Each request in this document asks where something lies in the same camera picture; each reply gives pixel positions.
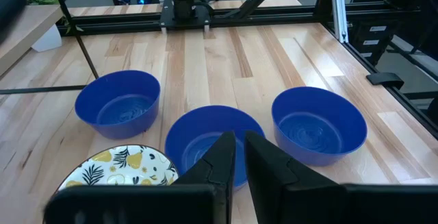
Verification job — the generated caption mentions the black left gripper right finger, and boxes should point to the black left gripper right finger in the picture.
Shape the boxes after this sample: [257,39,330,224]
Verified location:
[244,130,438,224]

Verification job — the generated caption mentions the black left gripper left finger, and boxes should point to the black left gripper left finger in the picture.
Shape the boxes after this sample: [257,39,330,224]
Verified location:
[43,131,237,224]

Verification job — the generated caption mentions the blue plastic bowl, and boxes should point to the blue plastic bowl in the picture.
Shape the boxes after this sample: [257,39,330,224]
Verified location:
[74,69,161,140]
[164,105,266,190]
[272,86,368,166]

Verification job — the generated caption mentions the black equipment box white labels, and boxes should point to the black equipment box white labels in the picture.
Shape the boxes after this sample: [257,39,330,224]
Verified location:
[348,20,394,66]

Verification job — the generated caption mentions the green potted plant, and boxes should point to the green potted plant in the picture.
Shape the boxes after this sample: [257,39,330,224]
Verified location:
[27,0,85,53]

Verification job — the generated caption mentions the wooden shelf with black legs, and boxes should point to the wooden shelf with black legs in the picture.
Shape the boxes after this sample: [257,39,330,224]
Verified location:
[0,0,100,95]

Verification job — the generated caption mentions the black clamp bracket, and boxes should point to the black clamp bracket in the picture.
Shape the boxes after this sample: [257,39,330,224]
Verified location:
[365,72,405,90]

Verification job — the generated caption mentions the silver aluminium extrusion post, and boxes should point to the silver aluminium extrusion post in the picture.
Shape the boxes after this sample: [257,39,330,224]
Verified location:
[331,0,350,44]

